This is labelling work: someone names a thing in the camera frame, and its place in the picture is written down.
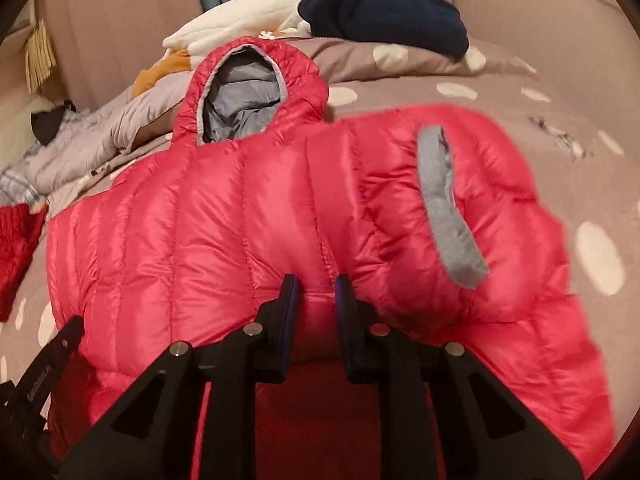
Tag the tan hanging cloth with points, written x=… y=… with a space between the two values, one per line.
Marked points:
x=40 y=55

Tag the plaid cloth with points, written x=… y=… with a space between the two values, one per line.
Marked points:
x=15 y=185

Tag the pink curtain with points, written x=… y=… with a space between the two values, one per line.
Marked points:
x=110 y=25

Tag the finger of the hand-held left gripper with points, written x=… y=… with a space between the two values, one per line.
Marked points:
x=55 y=357

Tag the red hooded puffer jacket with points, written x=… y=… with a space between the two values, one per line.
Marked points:
x=210 y=240

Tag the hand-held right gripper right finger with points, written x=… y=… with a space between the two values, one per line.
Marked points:
x=343 y=310

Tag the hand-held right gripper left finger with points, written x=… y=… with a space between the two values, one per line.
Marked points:
x=291 y=310

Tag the navy blue folded garment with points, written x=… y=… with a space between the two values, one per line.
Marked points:
x=385 y=15

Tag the white plush toy orange feet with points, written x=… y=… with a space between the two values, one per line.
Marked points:
x=235 y=20

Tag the taupe polka dot blanket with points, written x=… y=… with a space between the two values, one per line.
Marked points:
x=500 y=95

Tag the black cloth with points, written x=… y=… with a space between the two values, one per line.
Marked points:
x=47 y=120

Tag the red knit garment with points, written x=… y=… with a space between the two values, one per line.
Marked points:
x=17 y=245

